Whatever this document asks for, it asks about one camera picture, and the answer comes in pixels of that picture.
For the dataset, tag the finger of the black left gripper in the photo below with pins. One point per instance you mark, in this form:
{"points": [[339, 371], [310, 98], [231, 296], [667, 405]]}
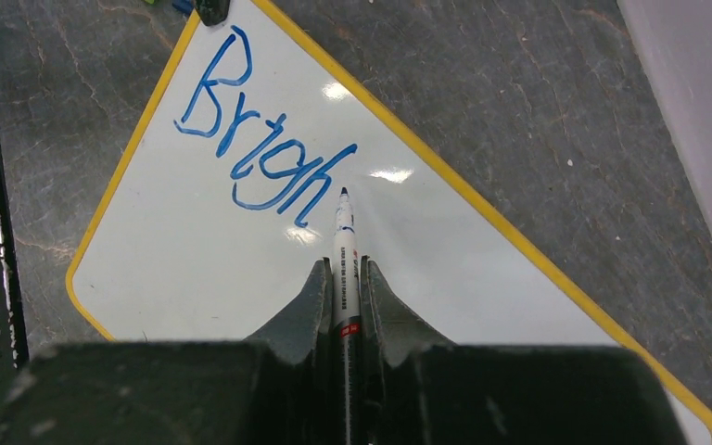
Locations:
{"points": [[212, 12]]}

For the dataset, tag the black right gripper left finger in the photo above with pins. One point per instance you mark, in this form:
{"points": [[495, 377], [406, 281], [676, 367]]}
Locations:
{"points": [[268, 388]]}

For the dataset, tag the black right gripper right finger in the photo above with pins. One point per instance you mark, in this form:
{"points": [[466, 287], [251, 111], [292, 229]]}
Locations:
{"points": [[425, 389]]}

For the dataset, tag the blue whiteboard marker pen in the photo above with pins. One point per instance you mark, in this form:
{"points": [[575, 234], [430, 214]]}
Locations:
{"points": [[347, 326]]}

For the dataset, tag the yellow framed whiteboard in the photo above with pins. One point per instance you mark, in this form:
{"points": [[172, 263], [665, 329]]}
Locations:
{"points": [[227, 194]]}

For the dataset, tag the blue marker cap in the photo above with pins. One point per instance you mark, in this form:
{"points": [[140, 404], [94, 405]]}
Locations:
{"points": [[185, 7]]}

